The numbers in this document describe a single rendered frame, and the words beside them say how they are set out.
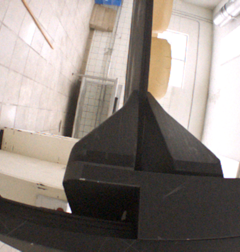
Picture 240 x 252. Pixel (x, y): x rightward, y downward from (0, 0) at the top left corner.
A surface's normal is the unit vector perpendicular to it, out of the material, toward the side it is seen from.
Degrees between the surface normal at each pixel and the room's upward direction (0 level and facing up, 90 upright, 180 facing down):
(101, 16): 67
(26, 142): 90
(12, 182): 90
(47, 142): 90
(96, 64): 90
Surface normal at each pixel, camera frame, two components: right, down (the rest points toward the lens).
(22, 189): 0.04, -0.08
